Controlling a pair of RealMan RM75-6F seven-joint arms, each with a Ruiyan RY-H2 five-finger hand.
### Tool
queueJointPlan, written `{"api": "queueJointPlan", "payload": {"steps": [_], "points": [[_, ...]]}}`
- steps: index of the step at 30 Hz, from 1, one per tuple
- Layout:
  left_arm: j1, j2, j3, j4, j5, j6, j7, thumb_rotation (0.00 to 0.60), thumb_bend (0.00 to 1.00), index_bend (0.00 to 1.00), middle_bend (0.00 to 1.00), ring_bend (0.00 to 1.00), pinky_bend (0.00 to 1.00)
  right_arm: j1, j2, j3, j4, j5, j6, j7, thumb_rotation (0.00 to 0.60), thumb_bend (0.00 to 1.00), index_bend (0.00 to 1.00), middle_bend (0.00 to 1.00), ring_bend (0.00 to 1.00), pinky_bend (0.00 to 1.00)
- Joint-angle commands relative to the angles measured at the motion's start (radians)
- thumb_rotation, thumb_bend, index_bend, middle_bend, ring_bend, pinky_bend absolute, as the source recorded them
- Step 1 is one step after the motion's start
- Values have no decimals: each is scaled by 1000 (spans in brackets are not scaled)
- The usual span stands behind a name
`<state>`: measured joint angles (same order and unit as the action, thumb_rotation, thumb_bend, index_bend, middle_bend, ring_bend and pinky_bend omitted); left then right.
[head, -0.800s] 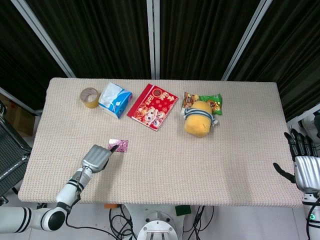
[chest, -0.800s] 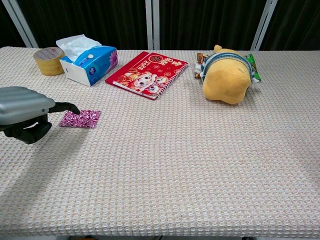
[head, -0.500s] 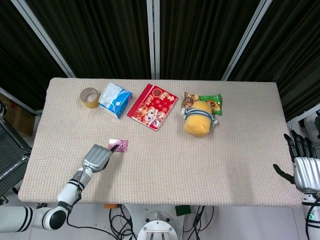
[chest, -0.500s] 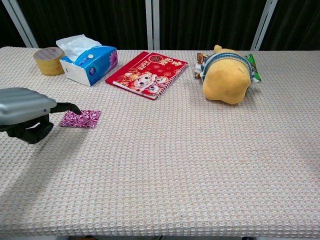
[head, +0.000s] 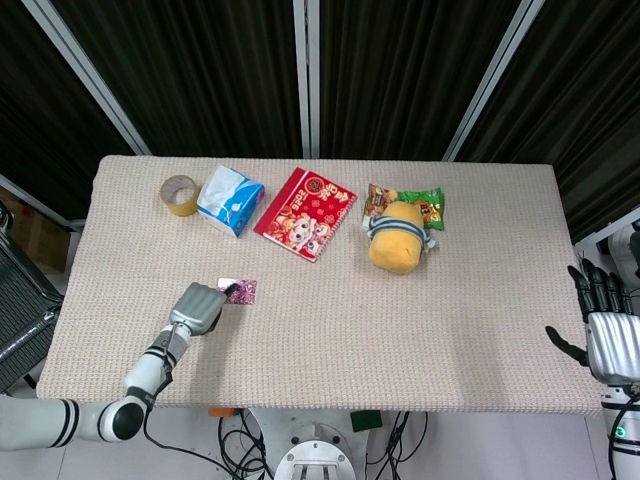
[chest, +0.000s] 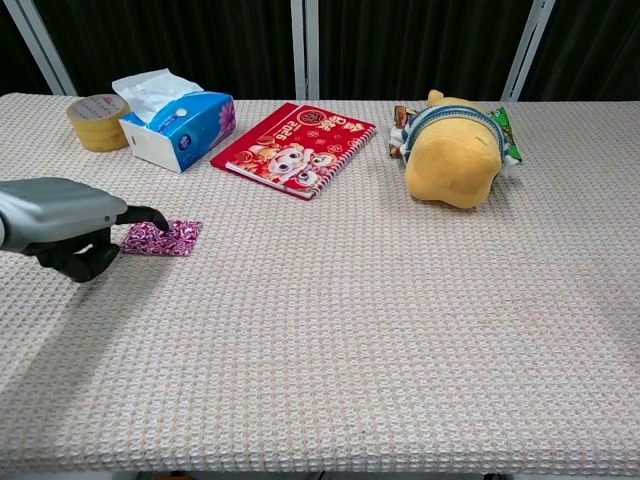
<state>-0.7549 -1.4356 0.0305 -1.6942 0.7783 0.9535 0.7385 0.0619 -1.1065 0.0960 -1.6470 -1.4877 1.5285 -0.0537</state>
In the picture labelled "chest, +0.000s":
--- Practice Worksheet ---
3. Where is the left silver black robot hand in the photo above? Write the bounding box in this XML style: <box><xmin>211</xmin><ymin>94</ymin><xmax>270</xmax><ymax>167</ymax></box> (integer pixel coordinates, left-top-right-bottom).
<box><xmin>0</xmin><ymin>176</ymin><xmax>171</xmax><ymax>284</ymax></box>

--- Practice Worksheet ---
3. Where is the purple patterned cloth square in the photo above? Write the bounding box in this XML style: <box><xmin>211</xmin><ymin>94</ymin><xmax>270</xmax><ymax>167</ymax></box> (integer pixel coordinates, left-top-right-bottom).
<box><xmin>119</xmin><ymin>218</ymin><xmax>204</xmax><ymax>258</ymax></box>

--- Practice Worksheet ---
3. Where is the yellow packing tape roll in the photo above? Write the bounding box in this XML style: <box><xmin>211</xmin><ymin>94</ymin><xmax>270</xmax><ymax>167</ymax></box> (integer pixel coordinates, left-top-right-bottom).
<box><xmin>66</xmin><ymin>93</ymin><xmax>132</xmax><ymax>153</ymax></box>

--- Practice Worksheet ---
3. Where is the white tissue paper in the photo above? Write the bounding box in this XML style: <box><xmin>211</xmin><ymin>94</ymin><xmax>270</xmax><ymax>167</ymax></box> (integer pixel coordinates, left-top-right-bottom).
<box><xmin>111</xmin><ymin>68</ymin><xmax>205</xmax><ymax>124</ymax></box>

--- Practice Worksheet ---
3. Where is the blue white tissue box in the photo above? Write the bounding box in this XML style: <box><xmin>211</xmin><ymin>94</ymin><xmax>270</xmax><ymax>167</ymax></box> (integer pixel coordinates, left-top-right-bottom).
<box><xmin>118</xmin><ymin>91</ymin><xmax>237</xmax><ymax>174</ymax></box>

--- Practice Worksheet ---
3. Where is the black curtain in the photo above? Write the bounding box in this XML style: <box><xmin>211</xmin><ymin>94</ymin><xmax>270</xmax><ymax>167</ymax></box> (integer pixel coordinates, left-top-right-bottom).
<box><xmin>0</xmin><ymin>0</ymin><xmax>640</xmax><ymax>103</ymax></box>

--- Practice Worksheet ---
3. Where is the red spiral calendar notebook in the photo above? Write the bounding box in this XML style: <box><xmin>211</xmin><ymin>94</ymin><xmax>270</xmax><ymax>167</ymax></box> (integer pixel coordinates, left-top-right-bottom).
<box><xmin>210</xmin><ymin>102</ymin><xmax>377</xmax><ymax>202</ymax></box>

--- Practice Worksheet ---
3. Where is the beige waffle-weave tablecloth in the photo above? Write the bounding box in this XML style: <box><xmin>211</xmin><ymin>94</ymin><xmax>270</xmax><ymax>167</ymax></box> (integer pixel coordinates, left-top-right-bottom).
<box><xmin>0</xmin><ymin>92</ymin><xmax>640</xmax><ymax>477</ymax></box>

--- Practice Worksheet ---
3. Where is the brown snack packet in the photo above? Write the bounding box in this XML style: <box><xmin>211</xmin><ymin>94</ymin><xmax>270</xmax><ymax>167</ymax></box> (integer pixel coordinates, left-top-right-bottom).
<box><xmin>388</xmin><ymin>104</ymin><xmax>419</xmax><ymax>160</ymax></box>

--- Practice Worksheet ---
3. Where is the yellow plush toy striped sweater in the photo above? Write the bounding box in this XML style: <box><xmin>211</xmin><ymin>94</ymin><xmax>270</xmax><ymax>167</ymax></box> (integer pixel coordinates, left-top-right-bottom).
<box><xmin>390</xmin><ymin>89</ymin><xmax>511</xmax><ymax>210</ymax></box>

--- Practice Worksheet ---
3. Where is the green snack packet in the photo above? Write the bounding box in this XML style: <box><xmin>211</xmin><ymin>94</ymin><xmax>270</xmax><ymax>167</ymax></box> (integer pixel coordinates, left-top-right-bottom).
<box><xmin>487</xmin><ymin>105</ymin><xmax>524</xmax><ymax>166</ymax></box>

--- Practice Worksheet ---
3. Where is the white slanted frame post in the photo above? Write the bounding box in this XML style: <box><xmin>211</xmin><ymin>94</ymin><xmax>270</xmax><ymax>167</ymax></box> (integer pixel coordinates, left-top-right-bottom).
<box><xmin>501</xmin><ymin>0</ymin><xmax>557</xmax><ymax>103</ymax></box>
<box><xmin>2</xmin><ymin>0</ymin><xmax>79</xmax><ymax>97</ymax></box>

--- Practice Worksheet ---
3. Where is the white upright frame post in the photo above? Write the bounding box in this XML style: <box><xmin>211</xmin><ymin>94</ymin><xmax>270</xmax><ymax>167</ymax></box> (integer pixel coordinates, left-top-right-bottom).
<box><xmin>304</xmin><ymin>0</ymin><xmax>321</xmax><ymax>100</ymax></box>
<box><xmin>290</xmin><ymin>0</ymin><xmax>308</xmax><ymax>100</ymax></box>

